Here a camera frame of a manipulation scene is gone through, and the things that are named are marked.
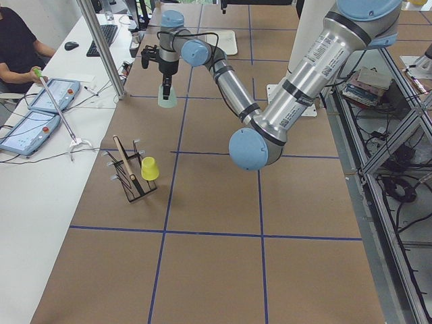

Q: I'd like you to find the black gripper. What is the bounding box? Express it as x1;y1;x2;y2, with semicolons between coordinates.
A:
158;50;179;100

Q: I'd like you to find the green cup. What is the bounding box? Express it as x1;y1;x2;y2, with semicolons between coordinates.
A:
158;84;178;109

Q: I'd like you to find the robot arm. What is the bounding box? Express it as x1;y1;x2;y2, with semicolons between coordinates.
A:
157;1;401;171

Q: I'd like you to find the metal cup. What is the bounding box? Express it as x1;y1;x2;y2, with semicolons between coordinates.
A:
130;32;140;49

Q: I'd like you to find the cream bear tray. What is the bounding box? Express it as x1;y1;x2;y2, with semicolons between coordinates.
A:
205;30;238;56

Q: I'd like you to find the yellow cup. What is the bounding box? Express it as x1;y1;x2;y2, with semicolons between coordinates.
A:
141;157;159;181

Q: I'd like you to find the black keyboard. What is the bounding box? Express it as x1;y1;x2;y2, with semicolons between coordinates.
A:
86;24;119;57

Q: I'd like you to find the black marker pen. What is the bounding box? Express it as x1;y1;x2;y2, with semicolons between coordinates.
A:
84;86;99;97

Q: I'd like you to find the black computer mouse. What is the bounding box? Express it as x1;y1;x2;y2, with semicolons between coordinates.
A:
64;41;79;51

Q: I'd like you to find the upper teach pendant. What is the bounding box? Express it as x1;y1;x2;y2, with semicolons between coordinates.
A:
28;78;80;113

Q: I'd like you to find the teach pendant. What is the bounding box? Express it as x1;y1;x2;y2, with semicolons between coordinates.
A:
1;111;61;156
28;78;80;113

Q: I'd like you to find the grabber reaching stick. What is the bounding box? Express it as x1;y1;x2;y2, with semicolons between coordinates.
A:
32;67;93;161

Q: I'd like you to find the seated person black shirt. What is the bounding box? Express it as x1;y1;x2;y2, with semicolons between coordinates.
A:
1;7;56;94

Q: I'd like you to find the lower teach pendant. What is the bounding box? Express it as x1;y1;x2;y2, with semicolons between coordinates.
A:
1;111;61;156

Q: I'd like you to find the stack of books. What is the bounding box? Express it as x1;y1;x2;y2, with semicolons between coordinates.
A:
342;67;392;107

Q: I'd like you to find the aluminium frame post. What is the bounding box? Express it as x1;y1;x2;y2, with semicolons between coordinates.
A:
77;0;126;100

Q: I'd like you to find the black wire cup rack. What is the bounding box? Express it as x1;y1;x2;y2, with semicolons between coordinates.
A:
102;135;157;203

